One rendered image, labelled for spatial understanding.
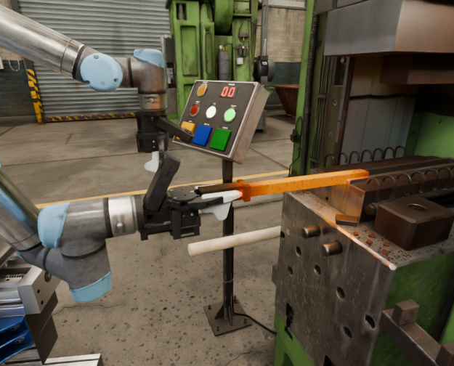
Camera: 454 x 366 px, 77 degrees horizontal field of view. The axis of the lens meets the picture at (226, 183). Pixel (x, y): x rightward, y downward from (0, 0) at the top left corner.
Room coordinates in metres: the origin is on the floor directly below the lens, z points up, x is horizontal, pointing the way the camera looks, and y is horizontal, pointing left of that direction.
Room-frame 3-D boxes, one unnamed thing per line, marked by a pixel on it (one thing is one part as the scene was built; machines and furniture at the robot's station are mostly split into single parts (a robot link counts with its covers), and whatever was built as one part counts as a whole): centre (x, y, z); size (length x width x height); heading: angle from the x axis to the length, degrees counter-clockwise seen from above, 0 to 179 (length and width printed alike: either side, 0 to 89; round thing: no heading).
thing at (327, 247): (0.53, -0.23, 0.87); 0.04 x 0.03 x 0.03; 110
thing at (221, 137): (1.00, 0.02, 1.01); 0.07 x 0.05 x 0.07; 45
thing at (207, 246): (0.96, -0.07, 0.62); 0.44 x 0.05 x 0.05; 110
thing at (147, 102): (0.82, 0.21, 1.15); 0.08 x 0.08 x 0.05
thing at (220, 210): (0.52, 0.01, 0.98); 0.09 x 0.03 x 0.06; 107
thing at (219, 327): (1.16, 0.00, 0.05); 0.22 x 0.22 x 0.09; 20
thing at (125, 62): (0.78, 0.30, 1.23); 0.11 x 0.11 x 0.08; 14
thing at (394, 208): (0.52, -0.39, 0.95); 0.12 x 0.08 x 0.06; 110
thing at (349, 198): (0.73, -0.47, 0.96); 0.42 x 0.20 x 0.09; 110
